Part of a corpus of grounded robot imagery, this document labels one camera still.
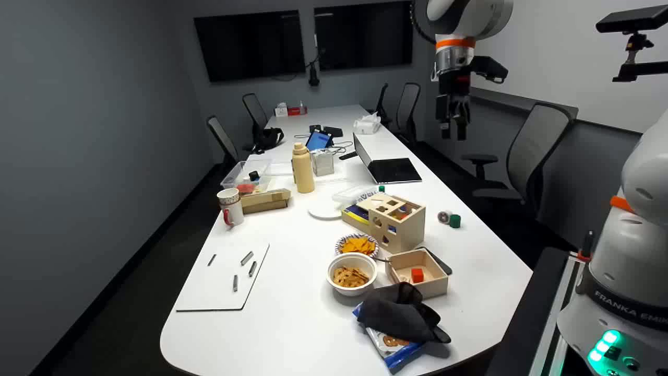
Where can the long wooden block box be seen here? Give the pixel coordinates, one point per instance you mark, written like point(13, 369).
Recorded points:
point(263, 201)

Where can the white jar red label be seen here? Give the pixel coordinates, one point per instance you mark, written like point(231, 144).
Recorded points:
point(230, 207)

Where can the red cube block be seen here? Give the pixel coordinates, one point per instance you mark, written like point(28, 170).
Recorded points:
point(418, 275)

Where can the green and black cube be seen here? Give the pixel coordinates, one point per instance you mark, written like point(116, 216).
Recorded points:
point(253, 177)

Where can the white round plate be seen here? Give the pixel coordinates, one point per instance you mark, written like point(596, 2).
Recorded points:
point(324, 210)

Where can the wooden open tray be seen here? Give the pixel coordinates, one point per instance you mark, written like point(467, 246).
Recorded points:
point(431, 285)

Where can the small tape roll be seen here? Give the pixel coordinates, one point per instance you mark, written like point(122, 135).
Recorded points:
point(443, 218)

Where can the wooden shape sorter box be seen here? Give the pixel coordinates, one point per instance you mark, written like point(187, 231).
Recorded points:
point(389, 223)

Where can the black remote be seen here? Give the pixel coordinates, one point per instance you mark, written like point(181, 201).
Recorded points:
point(326, 130)

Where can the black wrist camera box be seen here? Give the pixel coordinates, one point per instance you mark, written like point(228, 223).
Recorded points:
point(488, 69)

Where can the bowl with orange food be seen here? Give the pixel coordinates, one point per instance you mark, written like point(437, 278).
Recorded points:
point(358, 246)

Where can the black bag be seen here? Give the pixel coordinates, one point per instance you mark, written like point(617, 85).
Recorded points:
point(268, 139)

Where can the white and red box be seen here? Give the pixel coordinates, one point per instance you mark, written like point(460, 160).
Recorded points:
point(291, 109)

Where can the clear plastic bag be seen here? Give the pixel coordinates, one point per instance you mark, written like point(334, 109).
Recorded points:
point(366, 124)

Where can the black conference webcam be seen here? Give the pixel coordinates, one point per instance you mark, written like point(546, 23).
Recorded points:
point(313, 69)

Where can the black cloth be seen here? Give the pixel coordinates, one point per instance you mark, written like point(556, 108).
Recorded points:
point(399, 315)

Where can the large grey office chair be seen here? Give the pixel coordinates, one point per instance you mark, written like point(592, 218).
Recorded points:
point(532, 150)

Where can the black camera on stand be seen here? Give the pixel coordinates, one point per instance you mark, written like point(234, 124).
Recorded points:
point(632, 19)

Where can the blue snack bag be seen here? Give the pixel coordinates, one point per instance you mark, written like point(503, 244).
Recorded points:
point(393, 347)

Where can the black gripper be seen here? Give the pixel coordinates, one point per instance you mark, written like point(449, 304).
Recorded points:
point(456, 85)

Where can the metal rail robot stand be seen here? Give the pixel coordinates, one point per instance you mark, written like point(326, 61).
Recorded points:
point(549, 327)

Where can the black wall monitor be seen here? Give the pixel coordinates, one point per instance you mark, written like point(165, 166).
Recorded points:
point(364, 35)
point(249, 46)

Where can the green cube block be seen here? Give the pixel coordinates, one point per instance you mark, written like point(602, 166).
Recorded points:
point(456, 220)

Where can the white rectangular box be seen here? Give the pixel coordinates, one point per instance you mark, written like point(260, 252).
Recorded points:
point(379, 144)

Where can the small red object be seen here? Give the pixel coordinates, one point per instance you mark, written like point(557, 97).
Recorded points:
point(244, 189)

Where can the blue flat object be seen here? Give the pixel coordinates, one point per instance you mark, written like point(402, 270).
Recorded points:
point(319, 140)

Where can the small green peg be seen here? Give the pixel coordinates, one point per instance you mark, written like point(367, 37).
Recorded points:
point(380, 189)

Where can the white flat board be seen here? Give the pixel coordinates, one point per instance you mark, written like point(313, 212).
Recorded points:
point(222, 293)

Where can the white bowl with snacks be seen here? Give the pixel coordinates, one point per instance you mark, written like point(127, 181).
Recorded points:
point(351, 275)

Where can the black pen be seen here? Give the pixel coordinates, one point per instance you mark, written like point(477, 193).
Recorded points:
point(347, 156)

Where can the yellow mustard bottle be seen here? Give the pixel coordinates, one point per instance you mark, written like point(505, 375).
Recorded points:
point(303, 170)

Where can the clear plastic container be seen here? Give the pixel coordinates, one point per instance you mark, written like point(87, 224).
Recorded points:
point(236, 174)

